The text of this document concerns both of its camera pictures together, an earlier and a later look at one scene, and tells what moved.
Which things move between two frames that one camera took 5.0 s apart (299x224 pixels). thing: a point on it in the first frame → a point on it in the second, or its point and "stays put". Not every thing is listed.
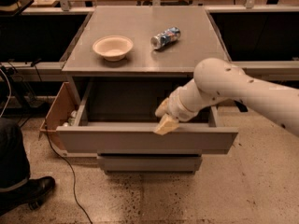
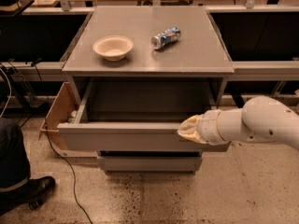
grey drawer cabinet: [125, 61] stays put
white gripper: [176, 107] → [207, 127]
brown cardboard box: [58, 115] stays put
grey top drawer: [120, 117] stays put
